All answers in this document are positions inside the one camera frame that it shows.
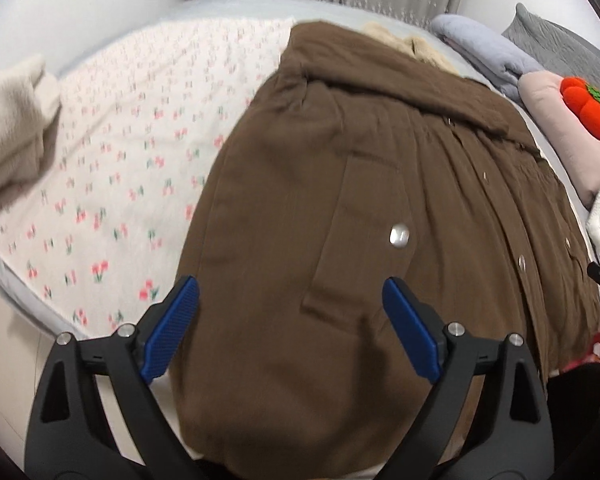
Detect orange pumpkin plush cushion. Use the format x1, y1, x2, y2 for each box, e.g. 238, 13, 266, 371
560, 76, 600, 150

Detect beige bed base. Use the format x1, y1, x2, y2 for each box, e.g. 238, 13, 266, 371
0, 280, 81, 466

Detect grey pillow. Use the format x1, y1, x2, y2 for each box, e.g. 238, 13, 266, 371
501, 2, 600, 106

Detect light blue folded blanket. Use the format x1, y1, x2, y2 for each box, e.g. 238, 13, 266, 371
430, 13, 543, 106

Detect brown coat with fur collar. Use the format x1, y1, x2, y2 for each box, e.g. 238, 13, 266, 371
169, 20, 600, 480

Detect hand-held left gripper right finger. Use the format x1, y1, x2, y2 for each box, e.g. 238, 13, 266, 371
380, 277, 556, 480

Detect cream knitted cloth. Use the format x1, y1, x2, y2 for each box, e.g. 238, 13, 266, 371
0, 54, 63, 206

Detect pink pillow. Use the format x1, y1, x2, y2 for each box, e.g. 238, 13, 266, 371
517, 71, 600, 211

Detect person's dark pants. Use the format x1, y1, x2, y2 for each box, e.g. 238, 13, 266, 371
545, 360, 600, 480

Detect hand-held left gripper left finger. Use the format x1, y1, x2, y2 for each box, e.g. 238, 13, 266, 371
24, 275, 206, 480

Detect cherry print bed sheet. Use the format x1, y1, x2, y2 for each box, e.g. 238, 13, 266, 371
0, 16, 301, 341

